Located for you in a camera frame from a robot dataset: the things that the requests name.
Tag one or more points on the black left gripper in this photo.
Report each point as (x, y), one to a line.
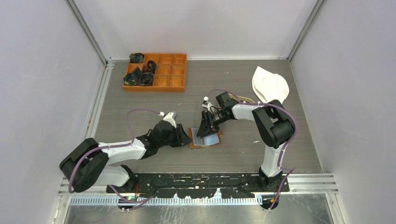
(181, 138)

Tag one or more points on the beige oval tray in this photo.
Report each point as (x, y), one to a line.
(246, 100)

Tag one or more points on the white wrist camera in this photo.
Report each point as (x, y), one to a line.
(207, 105)
(169, 117)

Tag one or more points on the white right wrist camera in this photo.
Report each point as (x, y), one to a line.
(207, 105)

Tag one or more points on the black rolled belt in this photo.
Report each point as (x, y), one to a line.
(151, 66)
(146, 79)

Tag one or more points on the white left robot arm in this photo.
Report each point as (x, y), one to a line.
(100, 164)

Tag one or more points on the black rolled belt centre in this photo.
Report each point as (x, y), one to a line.
(151, 66)

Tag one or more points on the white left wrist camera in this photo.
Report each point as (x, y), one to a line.
(169, 117)

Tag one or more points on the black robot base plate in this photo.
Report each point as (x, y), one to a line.
(199, 185)

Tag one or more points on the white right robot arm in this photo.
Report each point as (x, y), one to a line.
(274, 124)

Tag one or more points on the orange leather card holder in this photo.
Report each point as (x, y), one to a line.
(208, 141)

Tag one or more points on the dark rolled belt top-left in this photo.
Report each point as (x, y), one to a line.
(136, 58)

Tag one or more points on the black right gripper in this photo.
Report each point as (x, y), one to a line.
(208, 126)

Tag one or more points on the orange wooden compartment organizer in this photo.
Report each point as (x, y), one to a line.
(170, 74)

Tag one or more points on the black rolled belt lower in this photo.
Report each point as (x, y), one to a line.
(146, 79)

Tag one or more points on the white bucket hat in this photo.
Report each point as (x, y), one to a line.
(269, 86)

